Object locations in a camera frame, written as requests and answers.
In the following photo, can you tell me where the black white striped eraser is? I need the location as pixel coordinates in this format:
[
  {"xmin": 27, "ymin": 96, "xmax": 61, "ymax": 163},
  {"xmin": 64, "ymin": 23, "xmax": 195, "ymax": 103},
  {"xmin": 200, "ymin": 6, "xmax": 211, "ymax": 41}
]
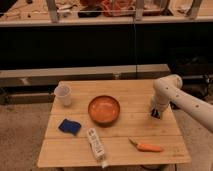
[{"xmin": 151, "ymin": 109, "xmax": 161, "ymax": 119}]

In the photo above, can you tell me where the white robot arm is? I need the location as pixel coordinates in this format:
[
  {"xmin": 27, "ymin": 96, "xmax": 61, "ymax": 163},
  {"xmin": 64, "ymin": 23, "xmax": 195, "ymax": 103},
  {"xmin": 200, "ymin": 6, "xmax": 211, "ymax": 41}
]
[{"xmin": 150, "ymin": 74, "xmax": 213, "ymax": 133}]

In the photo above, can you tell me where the orange bowl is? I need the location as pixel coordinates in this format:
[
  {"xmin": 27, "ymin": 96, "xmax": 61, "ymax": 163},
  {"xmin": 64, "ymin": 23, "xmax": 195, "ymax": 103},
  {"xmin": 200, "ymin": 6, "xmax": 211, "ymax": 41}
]
[{"xmin": 88, "ymin": 95, "xmax": 120, "ymax": 124}]

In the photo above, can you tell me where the wooden folding table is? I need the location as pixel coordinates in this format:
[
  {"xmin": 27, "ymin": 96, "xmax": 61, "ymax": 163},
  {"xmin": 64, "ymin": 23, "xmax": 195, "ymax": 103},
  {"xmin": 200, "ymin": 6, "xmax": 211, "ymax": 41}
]
[{"xmin": 38, "ymin": 80, "xmax": 190, "ymax": 168}]

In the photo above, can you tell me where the clear plastic cup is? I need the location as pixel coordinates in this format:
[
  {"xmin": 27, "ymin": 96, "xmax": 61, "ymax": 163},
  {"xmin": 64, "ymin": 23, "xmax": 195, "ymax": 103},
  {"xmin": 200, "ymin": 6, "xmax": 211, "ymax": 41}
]
[{"xmin": 54, "ymin": 85, "xmax": 71, "ymax": 106}]

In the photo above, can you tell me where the blue folded cloth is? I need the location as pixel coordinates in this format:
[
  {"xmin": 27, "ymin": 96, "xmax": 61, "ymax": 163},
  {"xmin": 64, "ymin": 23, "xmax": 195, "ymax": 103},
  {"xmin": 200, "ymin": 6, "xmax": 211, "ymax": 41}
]
[{"xmin": 58, "ymin": 119, "xmax": 81, "ymax": 135}]

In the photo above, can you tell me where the white tube with label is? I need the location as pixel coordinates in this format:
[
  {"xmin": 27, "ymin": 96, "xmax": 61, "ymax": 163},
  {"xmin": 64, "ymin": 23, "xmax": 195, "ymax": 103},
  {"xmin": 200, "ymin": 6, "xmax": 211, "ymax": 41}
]
[{"xmin": 86, "ymin": 128, "xmax": 109, "ymax": 169}]

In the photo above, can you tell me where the orange carrot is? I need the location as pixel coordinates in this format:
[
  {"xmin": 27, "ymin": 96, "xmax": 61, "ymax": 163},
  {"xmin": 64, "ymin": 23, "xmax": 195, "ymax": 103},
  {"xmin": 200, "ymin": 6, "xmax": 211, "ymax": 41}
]
[{"xmin": 130, "ymin": 139, "xmax": 163, "ymax": 152}]

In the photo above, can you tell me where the grey metal bench rail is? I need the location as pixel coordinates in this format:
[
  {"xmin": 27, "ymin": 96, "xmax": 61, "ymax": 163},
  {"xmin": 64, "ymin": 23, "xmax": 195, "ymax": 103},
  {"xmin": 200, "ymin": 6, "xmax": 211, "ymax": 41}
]
[{"xmin": 0, "ymin": 64, "xmax": 170, "ymax": 87}]

